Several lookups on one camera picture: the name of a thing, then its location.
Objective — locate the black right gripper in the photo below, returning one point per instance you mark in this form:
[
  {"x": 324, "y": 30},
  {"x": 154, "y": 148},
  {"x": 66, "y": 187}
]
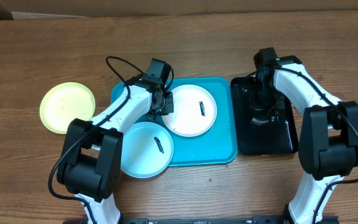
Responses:
[{"x": 266, "y": 104}]

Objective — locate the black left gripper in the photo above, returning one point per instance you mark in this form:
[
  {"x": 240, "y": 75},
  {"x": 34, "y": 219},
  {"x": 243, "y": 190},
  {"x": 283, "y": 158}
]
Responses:
[{"x": 168, "y": 106}]

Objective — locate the white plate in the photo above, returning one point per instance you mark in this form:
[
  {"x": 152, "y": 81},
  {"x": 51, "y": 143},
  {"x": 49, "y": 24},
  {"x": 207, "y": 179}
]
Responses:
[{"x": 194, "y": 111}]

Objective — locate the yellow plate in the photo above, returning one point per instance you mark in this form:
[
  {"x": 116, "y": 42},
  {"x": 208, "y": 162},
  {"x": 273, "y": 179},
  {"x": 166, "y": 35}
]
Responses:
[{"x": 65, "y": 102}]

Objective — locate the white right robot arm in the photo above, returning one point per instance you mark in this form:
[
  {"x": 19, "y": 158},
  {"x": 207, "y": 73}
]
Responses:
[{"x": 328, "y": 145}]

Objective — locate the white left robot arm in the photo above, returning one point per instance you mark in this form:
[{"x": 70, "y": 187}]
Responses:
[{"x": 90, "y": 163}]

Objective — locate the black rectangular tray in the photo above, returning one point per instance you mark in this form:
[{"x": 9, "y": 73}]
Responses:
[{"x": 260, "y": 137}]

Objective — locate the teal plastic tray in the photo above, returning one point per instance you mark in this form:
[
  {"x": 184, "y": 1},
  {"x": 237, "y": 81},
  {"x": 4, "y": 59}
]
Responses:
[{"x": 218, "y": 145}]

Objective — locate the light blue plate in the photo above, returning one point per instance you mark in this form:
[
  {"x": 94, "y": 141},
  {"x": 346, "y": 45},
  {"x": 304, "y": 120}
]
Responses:
[{"x": 147, "y": 150}]

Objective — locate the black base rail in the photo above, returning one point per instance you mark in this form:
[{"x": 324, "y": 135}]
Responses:
[{"x": 253, "y": 220}]

